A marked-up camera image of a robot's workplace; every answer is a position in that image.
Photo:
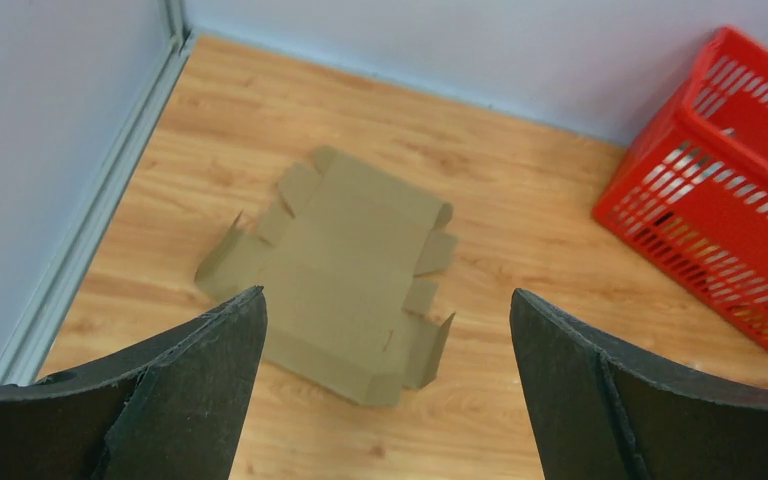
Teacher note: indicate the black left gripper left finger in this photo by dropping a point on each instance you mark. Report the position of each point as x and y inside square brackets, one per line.
[169, 407]

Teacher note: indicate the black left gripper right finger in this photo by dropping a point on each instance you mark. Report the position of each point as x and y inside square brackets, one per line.
[603, 408]

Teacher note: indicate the brown cardboard paper box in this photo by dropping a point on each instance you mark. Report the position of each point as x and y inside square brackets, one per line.
[347, 256]

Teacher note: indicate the red plastic basket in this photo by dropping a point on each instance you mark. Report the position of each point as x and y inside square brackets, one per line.
[691, 193]

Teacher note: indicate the aluminium frame corner post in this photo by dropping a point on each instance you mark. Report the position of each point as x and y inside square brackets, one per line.
[31, 341]

